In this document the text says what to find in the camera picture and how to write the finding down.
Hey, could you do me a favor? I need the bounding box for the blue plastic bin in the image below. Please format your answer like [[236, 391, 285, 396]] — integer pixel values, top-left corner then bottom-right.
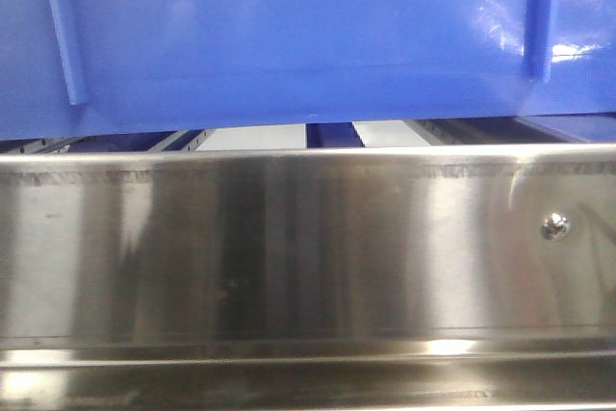
[[1, 0, 615, 140]]

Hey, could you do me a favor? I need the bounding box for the white shelf panel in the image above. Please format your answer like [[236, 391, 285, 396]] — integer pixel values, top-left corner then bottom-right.
[[197, 120, 429, 151]]

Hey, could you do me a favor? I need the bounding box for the stainless steel conveyor side rail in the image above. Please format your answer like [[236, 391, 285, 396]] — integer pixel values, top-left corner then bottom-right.
[[1, 143, 615, 410]]

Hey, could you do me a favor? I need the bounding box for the silver screw on rail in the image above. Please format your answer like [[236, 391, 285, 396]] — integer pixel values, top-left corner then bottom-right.
[[540, 212, 571, 241]]

